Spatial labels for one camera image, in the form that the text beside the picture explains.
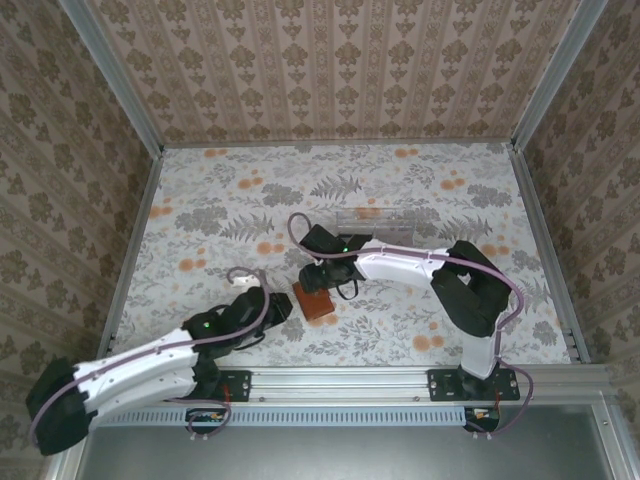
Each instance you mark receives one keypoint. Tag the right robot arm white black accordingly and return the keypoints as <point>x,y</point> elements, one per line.
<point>395,265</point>

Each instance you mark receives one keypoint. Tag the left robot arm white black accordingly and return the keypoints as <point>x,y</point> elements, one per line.
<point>140,365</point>

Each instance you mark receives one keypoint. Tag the clear acrylic tray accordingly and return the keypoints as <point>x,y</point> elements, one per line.
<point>390,225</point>

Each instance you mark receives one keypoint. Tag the black connector box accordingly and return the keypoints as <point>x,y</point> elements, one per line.
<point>482,417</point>
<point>205,417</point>

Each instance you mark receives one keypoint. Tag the grey metal sheet panel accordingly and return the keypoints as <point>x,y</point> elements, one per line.
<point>350,455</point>

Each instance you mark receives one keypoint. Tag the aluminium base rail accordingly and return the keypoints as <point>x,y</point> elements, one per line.
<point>340,385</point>

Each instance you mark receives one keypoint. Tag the aluminium table side rail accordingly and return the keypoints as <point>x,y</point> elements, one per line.
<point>546,250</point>
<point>133,250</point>

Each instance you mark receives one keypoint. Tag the aluminium frame bar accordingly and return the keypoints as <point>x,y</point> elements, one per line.
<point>65,465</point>
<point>607,445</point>

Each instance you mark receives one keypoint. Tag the aluminium corner post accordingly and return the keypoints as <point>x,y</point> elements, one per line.
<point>116,75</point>
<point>552,75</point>

